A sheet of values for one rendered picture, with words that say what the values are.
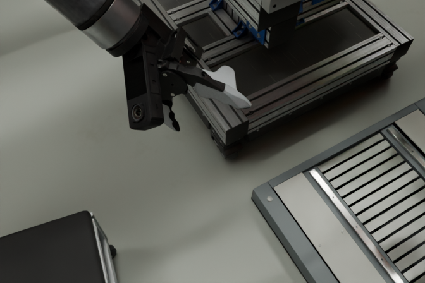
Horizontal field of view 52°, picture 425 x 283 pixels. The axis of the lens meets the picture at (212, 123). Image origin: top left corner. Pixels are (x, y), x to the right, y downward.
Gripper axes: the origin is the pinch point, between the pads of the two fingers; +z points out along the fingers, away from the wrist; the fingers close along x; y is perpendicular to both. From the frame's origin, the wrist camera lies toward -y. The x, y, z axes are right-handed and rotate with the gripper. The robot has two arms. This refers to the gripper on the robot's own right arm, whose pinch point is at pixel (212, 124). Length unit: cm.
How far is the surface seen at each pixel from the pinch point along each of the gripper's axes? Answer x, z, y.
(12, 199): 112, 19, 14
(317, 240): 25, 80, 16
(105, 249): 69, 34, -2
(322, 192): 25, 81, 33
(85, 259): 56, 21, -10
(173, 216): 67, 55, 18
